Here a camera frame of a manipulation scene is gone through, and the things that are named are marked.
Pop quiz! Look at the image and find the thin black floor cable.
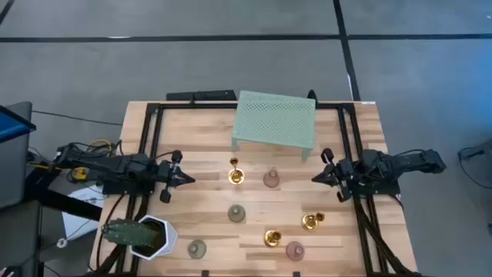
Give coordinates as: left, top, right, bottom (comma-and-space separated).
32, 110, 123, 126

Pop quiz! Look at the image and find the green perforated metal shelf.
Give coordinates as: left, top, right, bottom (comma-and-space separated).
231, 90, 317, 162

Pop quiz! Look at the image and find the pink glass candle holder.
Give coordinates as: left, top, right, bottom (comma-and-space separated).
285, 241, 306, 262
262, 167, 281, 189

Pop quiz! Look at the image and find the black looped floor cable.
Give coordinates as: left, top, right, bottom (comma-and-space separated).
457, 145, 492, 190

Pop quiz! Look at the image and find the flat screen monitor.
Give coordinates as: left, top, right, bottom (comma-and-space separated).
0, 104, 38, 144

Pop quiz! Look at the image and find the medium gold candlestick holder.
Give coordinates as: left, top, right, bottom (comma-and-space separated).
301, 211, 326, 232

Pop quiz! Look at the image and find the short gold candlestick holder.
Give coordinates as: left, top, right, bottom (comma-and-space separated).
263, 229, 282, 248

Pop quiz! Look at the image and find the white hexagonal plant pot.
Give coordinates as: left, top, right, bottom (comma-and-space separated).
129, 214, 179, 261

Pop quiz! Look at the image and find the black table support bar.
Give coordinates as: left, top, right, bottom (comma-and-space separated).
22, 165, 103, 222

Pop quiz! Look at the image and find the green glass candle holder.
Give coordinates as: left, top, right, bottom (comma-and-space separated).
227, 204, 247, 224
187, 239, 208, 260

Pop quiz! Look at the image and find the green cactus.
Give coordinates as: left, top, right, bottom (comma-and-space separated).
101, 218, 158, 248

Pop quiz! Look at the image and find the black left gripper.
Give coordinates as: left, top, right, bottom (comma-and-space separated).
156, 149, 196, 204

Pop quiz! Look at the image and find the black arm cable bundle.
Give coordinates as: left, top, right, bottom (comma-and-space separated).
94, 194, 130, 272
351, 194, 424, 277

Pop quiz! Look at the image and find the black power strip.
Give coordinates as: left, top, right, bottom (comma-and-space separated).
165, 89, 238, 102

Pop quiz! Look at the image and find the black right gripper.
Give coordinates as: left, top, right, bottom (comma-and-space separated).
311, 148, 364, 203

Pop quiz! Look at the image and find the white paper sheet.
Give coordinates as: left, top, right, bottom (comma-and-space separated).
61, 184, 107, 242

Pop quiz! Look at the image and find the tall gold candlestick holder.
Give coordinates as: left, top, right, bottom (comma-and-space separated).
228, 156, 246, 185

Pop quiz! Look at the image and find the yellow cable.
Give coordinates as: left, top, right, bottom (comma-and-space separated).
72, 138, 115, 182

